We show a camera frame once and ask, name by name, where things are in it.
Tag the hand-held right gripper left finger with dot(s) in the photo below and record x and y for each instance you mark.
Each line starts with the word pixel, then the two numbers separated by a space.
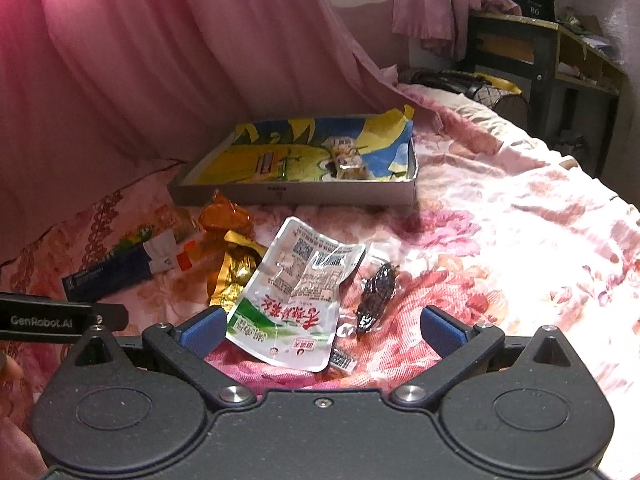
pixel 202 334

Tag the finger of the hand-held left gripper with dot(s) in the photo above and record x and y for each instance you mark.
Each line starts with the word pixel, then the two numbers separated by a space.
pixel 112 317

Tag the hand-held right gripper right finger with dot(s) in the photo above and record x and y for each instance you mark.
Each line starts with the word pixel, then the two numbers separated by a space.
pixel 440 331

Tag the dark blue snack packet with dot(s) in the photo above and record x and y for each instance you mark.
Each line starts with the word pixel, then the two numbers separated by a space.
pixel 120 267

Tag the gold foil snack packet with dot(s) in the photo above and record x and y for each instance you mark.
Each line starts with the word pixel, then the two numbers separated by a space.
pixel 236 270

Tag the clear-wrapped dark snack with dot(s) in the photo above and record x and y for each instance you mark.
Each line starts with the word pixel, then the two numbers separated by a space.
pixel 376 287

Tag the long green snack packet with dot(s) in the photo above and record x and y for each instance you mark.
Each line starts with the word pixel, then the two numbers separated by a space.
pixel 134 237

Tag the white green snack packet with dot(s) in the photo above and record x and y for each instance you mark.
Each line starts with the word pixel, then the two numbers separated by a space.
pixel 287 295

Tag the orange cellophane snack packet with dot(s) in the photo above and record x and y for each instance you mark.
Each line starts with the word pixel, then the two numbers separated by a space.
pixel 225 215

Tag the grey cardboard box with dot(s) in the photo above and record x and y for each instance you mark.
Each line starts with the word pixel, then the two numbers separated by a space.
pixel 300 195

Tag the clear packet of brown snacks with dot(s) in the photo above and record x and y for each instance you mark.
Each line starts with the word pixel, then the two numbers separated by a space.
pixel 347 159

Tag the floral pink bed sheet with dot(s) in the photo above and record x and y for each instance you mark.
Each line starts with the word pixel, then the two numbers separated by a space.
pixel 510 230

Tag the black and yellow bag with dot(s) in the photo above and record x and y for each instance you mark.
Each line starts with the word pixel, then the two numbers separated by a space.
pixel 465 81

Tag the pink curtain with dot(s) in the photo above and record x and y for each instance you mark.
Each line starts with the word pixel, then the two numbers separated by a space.
pixel 175 60

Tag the dark wooden chair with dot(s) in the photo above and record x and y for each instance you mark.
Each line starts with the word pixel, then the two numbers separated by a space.
pixel 542 55

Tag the black box with scalloped edge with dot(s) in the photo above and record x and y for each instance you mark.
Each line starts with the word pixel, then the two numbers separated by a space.
pixel 531 2

